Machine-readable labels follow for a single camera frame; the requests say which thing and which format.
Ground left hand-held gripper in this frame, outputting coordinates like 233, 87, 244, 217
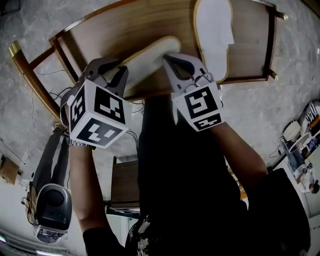
59, 57, 133, 150

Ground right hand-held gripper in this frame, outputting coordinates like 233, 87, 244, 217
162, 53, 225, 133

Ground white slipper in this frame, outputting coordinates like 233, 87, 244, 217
103, 35, 182, 92
193, 0, 235, 84

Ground person's left forearm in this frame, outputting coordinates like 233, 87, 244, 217
68, 143, 114, 232

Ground person's right forearm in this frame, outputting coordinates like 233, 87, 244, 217
209, 117, 267, 194

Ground dark wooden cabinet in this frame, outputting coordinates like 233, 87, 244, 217
106, 156, 141, 219

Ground person's dark clothed body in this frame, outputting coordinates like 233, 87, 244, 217
82, 93, 311, 256

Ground pile of household items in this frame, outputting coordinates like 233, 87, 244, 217
279, 99, 320, 195

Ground cardboard box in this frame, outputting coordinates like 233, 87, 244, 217
0, 156, 21, 186

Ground wooden trolley with gold frame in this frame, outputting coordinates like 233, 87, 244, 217
8, 0, 289, 129

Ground black floor cable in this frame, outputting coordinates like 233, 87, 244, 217
48, 86, 76, 101

